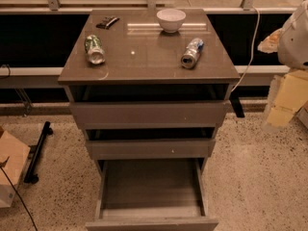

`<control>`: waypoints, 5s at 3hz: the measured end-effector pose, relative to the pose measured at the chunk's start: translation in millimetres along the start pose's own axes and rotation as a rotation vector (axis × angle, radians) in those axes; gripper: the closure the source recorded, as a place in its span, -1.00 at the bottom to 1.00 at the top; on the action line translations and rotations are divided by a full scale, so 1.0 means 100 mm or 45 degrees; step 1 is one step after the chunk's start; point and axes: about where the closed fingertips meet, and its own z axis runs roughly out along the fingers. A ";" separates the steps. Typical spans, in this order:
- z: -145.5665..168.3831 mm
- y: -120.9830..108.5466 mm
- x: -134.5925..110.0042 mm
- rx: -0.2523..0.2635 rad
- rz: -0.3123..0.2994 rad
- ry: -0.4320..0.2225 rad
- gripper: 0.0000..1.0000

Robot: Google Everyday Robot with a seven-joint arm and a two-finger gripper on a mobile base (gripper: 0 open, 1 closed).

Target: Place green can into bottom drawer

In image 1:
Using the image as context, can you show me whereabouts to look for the bottom grey drawer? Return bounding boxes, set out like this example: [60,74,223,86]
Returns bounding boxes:
[85,158,219,231]

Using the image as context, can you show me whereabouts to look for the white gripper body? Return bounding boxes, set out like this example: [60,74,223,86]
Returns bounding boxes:
[278,0,308,70]

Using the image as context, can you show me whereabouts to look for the cardboard box at right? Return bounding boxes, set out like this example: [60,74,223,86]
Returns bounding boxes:
[296,102,308,128]

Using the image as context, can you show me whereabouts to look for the top grey drawer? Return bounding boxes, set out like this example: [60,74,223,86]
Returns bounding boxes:
[69,102,226,129]

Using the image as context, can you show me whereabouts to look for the silver blue can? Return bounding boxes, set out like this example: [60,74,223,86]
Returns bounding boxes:
[181,38,204,69]

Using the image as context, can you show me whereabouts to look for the grey drawer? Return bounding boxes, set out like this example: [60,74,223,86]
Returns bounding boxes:
[85,158,219,231]
[86,139,215,160]
[69,102,226,129]

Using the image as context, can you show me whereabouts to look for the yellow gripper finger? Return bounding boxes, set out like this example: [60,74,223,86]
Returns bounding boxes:
[257,29,281,54]
[262,70,308,132]

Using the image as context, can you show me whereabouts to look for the middle grey drawer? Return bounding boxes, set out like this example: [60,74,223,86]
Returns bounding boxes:
[86,139,215,160]

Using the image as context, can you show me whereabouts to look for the white cable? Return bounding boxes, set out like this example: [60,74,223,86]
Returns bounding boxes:
[230,6,262,93]

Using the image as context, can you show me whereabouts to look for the black snack wrapper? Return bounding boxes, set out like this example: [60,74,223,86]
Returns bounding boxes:
[96,16,119,30]

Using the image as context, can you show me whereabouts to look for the cardboard box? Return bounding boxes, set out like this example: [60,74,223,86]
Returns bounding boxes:
[296,102,308,128]
[0,127,30,208]

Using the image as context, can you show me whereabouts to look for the grey drawer cabinet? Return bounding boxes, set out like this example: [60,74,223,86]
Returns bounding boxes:
[57,8,242,231]

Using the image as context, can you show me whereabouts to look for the white bowl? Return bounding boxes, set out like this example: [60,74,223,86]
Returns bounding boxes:
[156,9,186,33]

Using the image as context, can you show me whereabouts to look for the black cable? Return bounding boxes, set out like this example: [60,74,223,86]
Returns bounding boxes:
[0,157,39,231]

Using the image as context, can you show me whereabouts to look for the green soda can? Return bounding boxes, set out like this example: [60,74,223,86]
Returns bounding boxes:
[84,35,105,64]

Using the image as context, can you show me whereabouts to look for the black metal stand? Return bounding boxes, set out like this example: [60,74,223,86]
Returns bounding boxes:
[24,121,53,184]

